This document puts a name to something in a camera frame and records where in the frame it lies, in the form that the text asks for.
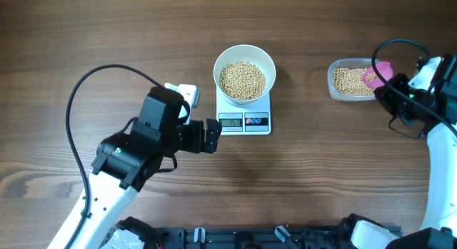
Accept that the pile of yellow soybeans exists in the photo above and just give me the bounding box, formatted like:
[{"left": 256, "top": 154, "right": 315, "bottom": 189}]
[{"left": 219, "top": 61, "right": 373, "bottom": 100}]

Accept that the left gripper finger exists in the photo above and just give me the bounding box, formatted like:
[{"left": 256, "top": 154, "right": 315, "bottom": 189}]
[
  {"left": 206, "top": 118, "right": 222, "bottom": 141},
  {"left": 203, "top": 138, "right": 218, "bottom": 153}
]

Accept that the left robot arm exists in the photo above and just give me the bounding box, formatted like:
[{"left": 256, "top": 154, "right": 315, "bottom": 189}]
[{"left": 50, "top": 86, "right": 222, "bottom": 248}]

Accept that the white round bowl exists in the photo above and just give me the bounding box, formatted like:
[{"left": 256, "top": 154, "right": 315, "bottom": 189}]
[{"left": 213, "top": 44, "right": 276, "bottom": 105}]

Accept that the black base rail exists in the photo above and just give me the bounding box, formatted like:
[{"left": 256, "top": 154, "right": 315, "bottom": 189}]
[{"left": 98, "top": 225, "right": 405, "bottom": 249}]

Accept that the pink plastic measuring scoop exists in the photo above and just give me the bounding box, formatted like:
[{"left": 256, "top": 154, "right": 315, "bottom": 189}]
[{"left": 361, "top": 61, "right": 393, "bottom": 90}]

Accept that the white digital kitchen scale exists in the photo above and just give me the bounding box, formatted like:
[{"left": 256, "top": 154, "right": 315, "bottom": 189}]
[{"left": 216, "top": 90, "right": 272, "bottom": 136}]

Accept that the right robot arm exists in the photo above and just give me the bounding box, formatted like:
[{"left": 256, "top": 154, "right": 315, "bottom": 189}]
[{"left": 334, "top": 54, "right": 456, "bottom": 248}]

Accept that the clear plastic container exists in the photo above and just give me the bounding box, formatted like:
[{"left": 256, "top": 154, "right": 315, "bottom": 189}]
[{"left": 327, "top": 58, "right": 375, "bottom": 101}]

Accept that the left black camera cable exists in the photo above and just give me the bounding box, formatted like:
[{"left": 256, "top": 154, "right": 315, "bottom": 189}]
[{"left": 64, "top": 63, "right": 165, "bottom": 249}]

